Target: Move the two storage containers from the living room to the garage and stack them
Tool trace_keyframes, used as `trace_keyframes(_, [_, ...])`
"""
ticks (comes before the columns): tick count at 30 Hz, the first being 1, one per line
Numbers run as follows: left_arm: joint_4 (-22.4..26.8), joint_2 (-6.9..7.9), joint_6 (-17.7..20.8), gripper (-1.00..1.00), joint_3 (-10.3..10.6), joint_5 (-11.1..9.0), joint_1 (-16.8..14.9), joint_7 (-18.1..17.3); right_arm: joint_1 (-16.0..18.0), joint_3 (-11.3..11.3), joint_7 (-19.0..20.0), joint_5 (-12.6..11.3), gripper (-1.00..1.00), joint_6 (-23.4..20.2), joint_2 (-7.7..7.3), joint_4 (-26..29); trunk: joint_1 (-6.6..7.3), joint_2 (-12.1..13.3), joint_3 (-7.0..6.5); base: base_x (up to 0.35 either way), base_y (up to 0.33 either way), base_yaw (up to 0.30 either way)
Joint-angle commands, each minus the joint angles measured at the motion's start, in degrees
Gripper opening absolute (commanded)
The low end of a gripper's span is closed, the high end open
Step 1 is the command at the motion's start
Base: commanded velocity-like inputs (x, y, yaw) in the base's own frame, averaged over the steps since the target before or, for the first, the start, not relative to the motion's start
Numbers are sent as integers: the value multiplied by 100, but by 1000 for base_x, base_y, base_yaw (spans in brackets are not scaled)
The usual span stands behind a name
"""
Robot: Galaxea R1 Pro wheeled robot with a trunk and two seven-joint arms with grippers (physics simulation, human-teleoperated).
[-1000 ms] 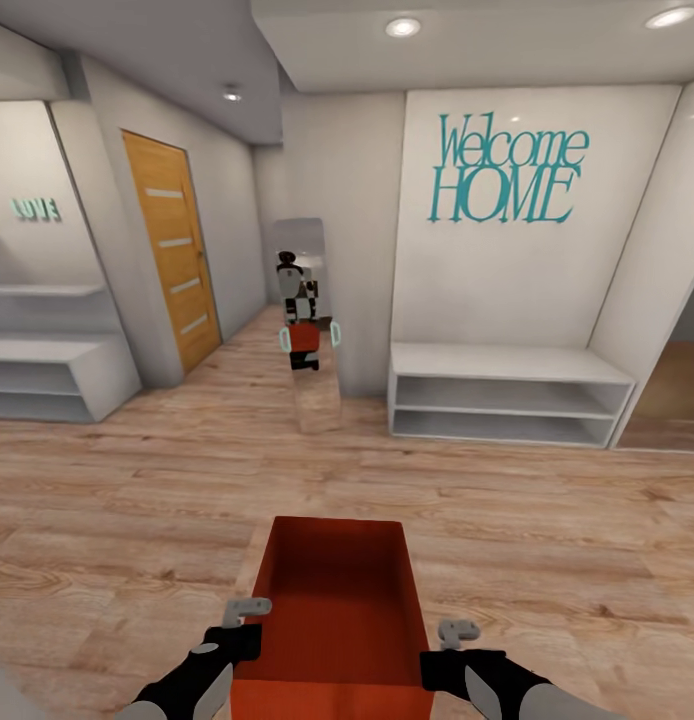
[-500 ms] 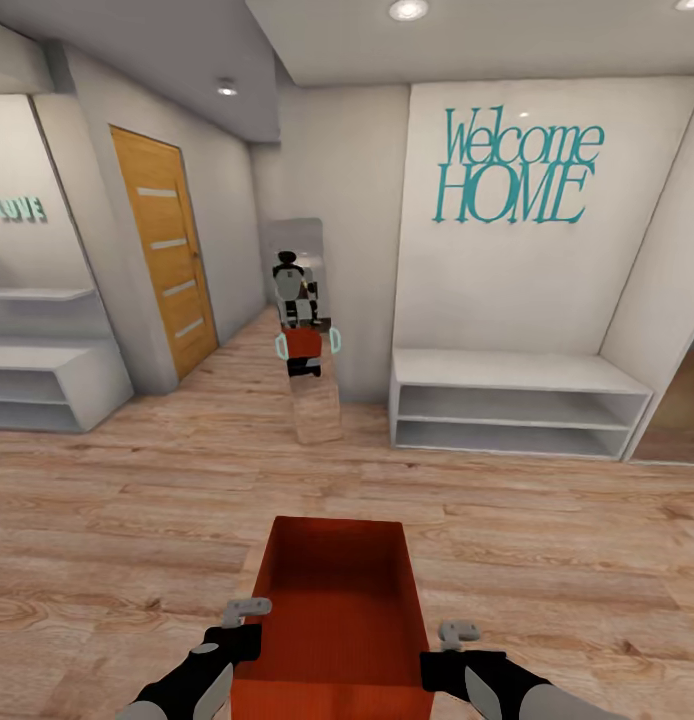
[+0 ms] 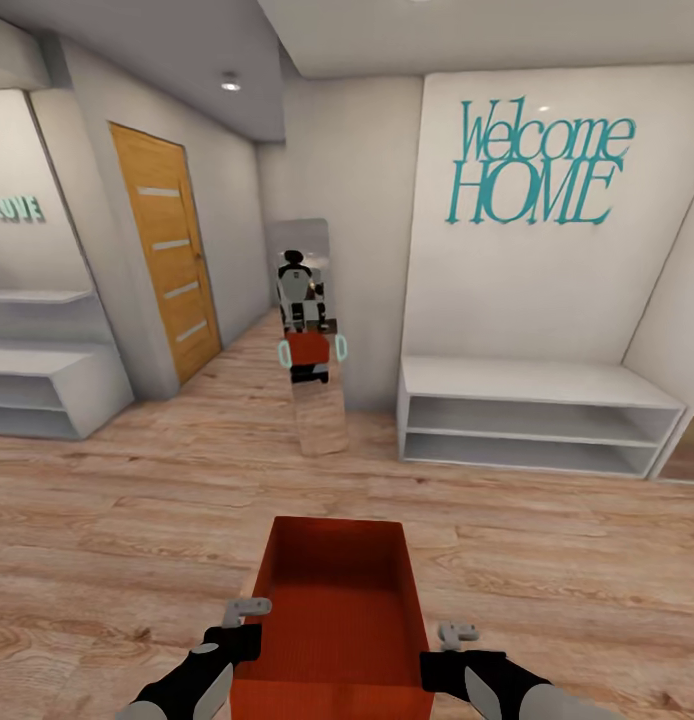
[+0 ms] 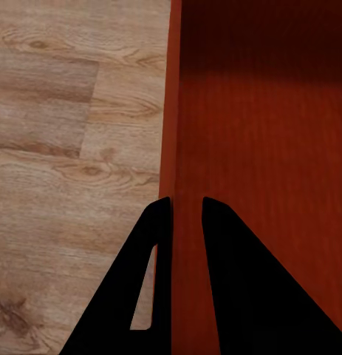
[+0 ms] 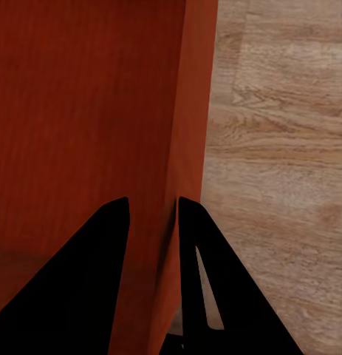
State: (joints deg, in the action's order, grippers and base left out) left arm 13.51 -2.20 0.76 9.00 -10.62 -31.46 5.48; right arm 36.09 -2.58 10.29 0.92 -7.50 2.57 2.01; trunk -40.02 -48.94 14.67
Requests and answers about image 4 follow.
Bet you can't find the storage box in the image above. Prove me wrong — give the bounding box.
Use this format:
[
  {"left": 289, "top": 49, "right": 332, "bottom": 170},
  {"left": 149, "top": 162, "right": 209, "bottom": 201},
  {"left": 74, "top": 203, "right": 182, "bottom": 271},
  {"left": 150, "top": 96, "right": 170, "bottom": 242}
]
[{"left": 158, "top": 0, "right": 342, "bottom": 355}]

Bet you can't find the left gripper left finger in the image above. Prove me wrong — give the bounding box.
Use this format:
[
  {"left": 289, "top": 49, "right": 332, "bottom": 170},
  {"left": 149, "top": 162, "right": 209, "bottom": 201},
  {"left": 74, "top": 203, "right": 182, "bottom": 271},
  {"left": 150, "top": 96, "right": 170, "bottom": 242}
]
[{"left": 59, "top": 197, "right": 171, "bottom": 355}]

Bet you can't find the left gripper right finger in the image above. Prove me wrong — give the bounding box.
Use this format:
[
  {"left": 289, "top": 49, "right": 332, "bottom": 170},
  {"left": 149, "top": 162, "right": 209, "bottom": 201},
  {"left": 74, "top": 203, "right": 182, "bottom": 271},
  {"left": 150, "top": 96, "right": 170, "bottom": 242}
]
[{"left": 202, "top": 197, "right": 342, "bottom": 355}]

